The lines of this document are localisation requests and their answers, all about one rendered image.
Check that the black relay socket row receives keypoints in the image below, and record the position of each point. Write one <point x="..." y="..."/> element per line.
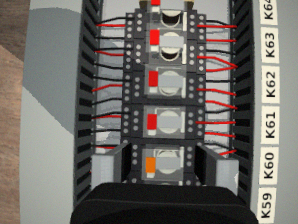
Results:
<point x="132" y="93"/>

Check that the grey mounting plate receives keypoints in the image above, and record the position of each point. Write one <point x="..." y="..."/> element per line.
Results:
<point x="215" y="10"/>

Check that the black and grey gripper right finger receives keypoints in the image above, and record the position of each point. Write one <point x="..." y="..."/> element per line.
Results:
<point x="212" y="169"/>

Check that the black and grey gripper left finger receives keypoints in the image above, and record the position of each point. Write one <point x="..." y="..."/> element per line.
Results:
<point x="112" y="166"/>

